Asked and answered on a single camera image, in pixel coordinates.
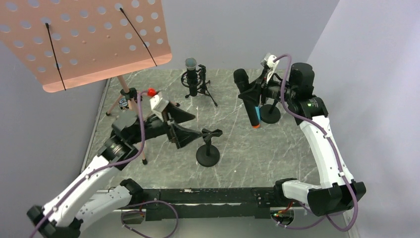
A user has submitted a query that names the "black microphone orange end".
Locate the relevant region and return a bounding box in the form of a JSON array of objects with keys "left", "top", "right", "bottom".
[{"left": 233, "top": 68, "right": 261, "bottom": 128}]

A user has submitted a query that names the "black round-base mic stand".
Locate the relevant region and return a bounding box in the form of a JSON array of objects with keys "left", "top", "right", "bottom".
[{"left": 196, "top": 128, "right": 223, "bottom": 168}]

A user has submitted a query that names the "black shock mount tripod stand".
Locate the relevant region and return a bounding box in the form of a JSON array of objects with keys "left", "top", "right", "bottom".
[{"left": 180, "top": 58, "right": 218, "bottom": 107}]

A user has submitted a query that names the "black microphone silver grille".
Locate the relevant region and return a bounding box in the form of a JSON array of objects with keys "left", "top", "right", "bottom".
[{"left": 185, "top": 58, "right": 198, "bottom": 97}]

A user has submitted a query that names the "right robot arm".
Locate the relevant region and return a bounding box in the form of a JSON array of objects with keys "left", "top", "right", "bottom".
[{"left": 233, "top": 62, "right": 366, "bottom": 216}]

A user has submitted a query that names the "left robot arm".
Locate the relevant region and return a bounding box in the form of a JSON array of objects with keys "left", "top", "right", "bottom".
[{"left": 27, "top": 103, "right": 202, "bottom": 238}]

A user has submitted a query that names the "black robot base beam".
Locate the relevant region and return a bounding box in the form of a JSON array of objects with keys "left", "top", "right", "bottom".
[{"left": 120, "top": 178, "right": 292, "bottom": 221}]

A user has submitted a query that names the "pink perforated music stand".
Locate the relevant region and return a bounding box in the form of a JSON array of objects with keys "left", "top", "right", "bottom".
[{"left": 0, "top": 0, "right": 172, "bottom": 161}]

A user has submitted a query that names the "blue microphone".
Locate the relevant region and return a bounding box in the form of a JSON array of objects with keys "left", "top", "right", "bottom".
[{"left": 255, "top": 107, "right": 261, "bottom": 123}]

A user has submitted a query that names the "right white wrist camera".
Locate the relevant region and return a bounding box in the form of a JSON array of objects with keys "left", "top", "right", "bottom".
[{"left": 261, "top": 53, "right": 279, "bottom": 83}]

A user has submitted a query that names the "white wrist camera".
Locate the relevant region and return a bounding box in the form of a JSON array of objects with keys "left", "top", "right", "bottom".
[
  {"left": 261, "top": 53, "right": 279, "bottom": 83},
  {"left": 147, "top": 88, "right": 170, "bottom": 121}
]

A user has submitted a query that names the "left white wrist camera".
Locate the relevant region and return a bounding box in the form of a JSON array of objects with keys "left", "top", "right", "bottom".
[{"left": 147, "top": 88, "right": 170, "bottom": 121}]

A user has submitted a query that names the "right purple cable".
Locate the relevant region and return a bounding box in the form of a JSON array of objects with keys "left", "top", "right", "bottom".
[{"left": 271, "top": 54, "right": 359, "bottom": 233}]

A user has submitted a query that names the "purple cable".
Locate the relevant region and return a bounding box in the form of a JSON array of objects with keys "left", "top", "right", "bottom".
[
  {"left": 29, "top": 90, "right": 179, "bottom": 238},
  {"left": 271, "top": 54, "right": 359, "bottom": 233}
]

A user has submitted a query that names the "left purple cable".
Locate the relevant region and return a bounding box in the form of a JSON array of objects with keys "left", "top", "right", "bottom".
[{"left": 29, "top": 90, "right": 179, "bottom": 238}]

